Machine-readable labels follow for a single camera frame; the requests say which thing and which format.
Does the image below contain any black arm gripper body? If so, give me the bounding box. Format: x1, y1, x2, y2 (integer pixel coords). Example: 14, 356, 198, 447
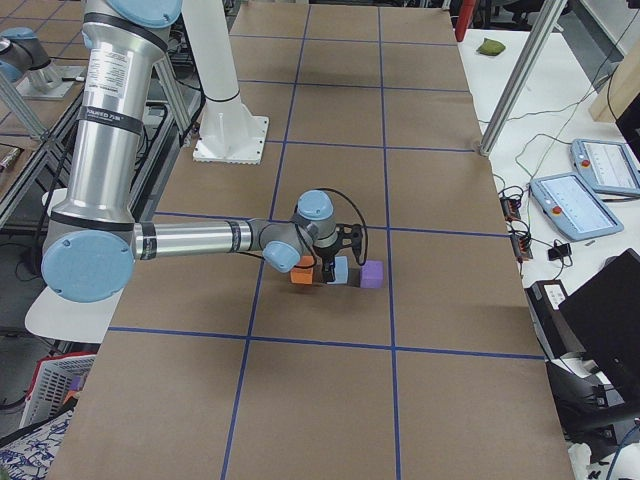
314, 239, 342, 261

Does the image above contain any light blue foam block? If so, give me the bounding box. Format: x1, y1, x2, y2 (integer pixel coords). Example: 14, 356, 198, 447
328, 256, 349, 285

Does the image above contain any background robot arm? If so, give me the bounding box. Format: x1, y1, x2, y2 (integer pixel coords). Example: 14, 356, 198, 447
1, 27, 85, 100

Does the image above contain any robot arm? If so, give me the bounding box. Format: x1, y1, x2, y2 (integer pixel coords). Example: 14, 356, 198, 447
41, 1, 343, 303

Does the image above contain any orange foam block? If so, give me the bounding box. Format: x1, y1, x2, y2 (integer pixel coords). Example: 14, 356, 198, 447
289, 255, 316, 285

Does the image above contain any purple foam block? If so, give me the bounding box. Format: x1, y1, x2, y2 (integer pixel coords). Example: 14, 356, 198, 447
359, 260, 384, 289

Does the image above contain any teach pendant tablet near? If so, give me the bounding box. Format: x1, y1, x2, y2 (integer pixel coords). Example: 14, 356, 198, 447
530, 173, 624, 241

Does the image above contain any teach pendant tablet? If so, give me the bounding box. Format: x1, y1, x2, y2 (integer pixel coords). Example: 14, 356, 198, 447
530, 173, 624, 241
570, 139, 639, 197

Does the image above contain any green cloth pad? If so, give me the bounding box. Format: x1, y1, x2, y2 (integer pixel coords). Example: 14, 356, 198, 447
476, 38, 506, 56

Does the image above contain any red cylinder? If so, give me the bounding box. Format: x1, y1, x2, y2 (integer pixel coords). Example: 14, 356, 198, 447
454, 0, 477, 42

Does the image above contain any black monitor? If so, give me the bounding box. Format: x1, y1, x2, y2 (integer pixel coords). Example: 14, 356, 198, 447
560, 248, 639, 390

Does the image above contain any white plastic chair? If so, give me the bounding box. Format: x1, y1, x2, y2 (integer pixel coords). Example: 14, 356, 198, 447
24, 189, 121, 345

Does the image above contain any teach pendant tablet far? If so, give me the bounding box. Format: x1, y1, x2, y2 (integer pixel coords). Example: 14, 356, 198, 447
570, 139, 639, 197

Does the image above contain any white perforated basket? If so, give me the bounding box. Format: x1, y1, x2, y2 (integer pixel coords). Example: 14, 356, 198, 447
19, 352, 96, 428

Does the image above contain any patterned blue white bag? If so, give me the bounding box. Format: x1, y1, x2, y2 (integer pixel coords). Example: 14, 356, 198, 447
1, 410, 74, 480

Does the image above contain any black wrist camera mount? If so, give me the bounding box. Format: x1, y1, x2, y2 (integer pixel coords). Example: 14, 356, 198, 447
337, 224, 363, 258

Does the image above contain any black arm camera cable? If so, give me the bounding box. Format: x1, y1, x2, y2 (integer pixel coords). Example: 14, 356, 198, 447
294, 187, 369, 269

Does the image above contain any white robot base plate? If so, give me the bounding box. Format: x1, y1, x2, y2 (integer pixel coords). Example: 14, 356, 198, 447
193, 114, 269, 165

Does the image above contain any aluminium frame post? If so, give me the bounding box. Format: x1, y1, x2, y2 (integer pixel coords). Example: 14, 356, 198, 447
479, 0, 567, 157

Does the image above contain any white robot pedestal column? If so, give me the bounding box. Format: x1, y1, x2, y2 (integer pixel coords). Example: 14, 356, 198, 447
182, 0, 241, 136

